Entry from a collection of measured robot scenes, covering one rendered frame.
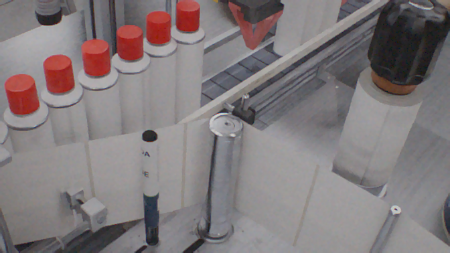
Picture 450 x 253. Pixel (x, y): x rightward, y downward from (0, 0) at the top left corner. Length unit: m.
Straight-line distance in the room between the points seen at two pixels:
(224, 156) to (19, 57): 0.63
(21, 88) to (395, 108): 0.43
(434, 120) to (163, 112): 0.54
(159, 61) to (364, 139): 0.29
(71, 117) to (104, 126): 0.06
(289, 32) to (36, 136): 0.53
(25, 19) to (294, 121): 2.22
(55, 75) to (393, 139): 0.42
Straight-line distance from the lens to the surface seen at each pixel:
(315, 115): 0.88
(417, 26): 0.59
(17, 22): 2.89
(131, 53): 0.66
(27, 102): 0.59
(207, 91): 0.90
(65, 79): 0.61
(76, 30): 1.16
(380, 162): 0.71
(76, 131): 0.66
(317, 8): 1.01
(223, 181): 0.59
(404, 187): 0.81
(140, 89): 0.69
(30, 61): 1.08
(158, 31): 0.69
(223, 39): 0.89
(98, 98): 0.65
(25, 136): 0.61
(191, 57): 0.74
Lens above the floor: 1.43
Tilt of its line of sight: 42 degrees down
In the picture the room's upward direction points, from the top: 7 degrees clockwise
